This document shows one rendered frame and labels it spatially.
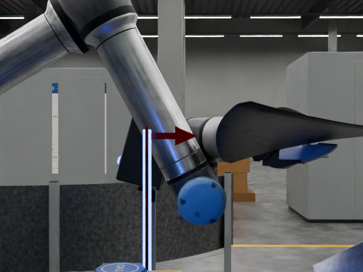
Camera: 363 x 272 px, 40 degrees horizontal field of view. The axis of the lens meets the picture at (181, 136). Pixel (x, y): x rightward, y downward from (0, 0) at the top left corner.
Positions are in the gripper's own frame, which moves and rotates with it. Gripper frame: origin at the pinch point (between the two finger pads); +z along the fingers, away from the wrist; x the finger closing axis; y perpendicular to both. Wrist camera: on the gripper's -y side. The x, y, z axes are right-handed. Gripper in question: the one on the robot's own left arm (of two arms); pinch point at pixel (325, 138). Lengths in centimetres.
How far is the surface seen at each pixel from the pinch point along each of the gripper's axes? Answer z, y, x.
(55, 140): -577, 226, -12
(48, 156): -583, 221, 9
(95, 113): -543, 263, -53
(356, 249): 6.4, -0.9, 14.1
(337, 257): 4.3, -1.6, 15.5
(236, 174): -570, 563, 11
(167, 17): -347, 222, -137
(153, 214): -51, 9, 17
